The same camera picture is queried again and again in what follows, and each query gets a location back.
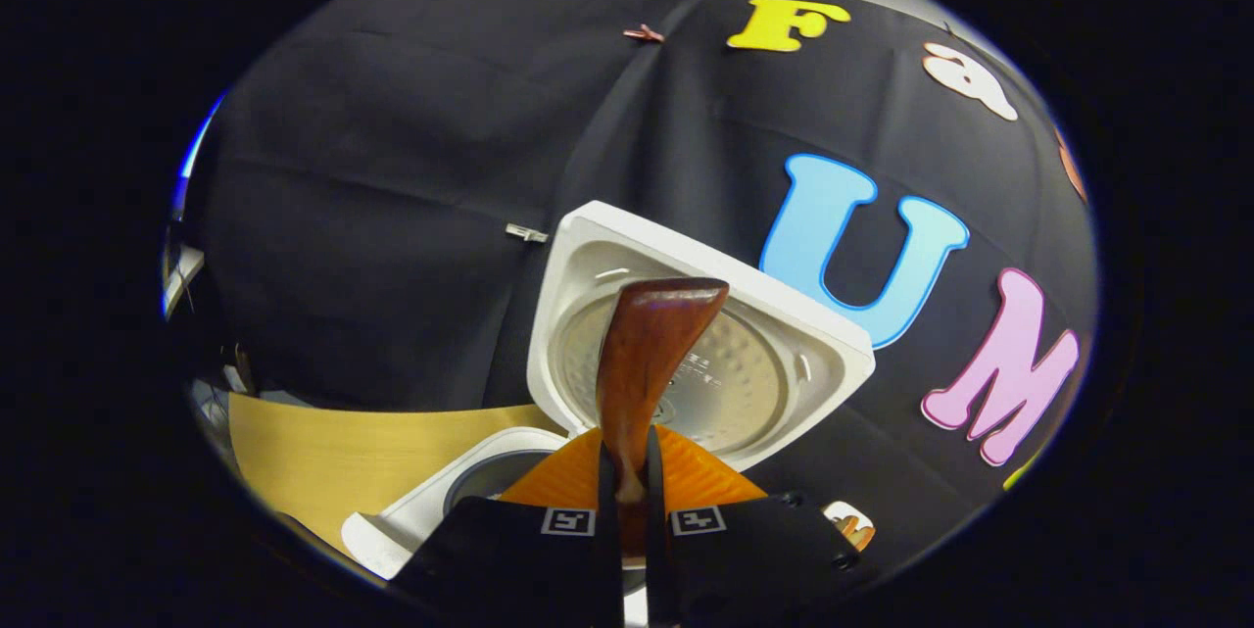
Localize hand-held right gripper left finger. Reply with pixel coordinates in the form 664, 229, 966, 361
387, 427, 623, 628

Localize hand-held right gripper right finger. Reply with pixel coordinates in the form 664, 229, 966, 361
647, 425, 863, 628

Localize brown wooden spoon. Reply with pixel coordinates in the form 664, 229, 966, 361
596, 277, 731, 560

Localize white rice cooker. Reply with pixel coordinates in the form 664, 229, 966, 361
341, 200, 876, 580

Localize white toaster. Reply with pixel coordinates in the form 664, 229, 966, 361
821, 501, 876, 553

